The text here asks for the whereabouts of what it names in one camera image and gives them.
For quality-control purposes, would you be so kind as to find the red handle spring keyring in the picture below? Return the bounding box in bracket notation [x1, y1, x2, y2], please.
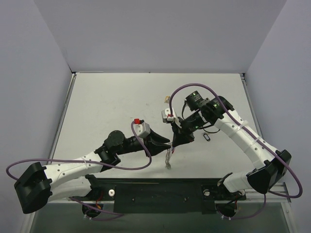
[165, 143, 175, 169]

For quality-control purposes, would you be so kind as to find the key with black tag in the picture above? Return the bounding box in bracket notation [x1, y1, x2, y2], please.
[202, 133, 211, 142]

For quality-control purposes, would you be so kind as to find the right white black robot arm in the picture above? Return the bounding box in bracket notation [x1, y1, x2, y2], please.
[163, 91, 292, 199]

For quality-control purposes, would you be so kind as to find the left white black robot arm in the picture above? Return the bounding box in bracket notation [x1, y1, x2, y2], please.
[15, 130, 169, 214]

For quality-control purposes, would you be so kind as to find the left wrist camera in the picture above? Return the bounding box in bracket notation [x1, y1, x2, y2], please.
[133, 118, 151, 139]

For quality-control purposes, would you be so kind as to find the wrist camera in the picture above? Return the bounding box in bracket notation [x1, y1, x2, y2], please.
[133, 118, 151, 139]
[161, 108, 181, 128]

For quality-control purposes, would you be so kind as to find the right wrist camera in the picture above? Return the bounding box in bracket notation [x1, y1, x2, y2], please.
[161, 108, 181, 128]

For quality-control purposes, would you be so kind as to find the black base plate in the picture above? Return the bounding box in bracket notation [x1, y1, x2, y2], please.
[74, 175, 246, 214]

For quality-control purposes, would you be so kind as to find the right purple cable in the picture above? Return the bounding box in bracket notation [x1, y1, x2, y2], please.
[169, 83, 303, 221]

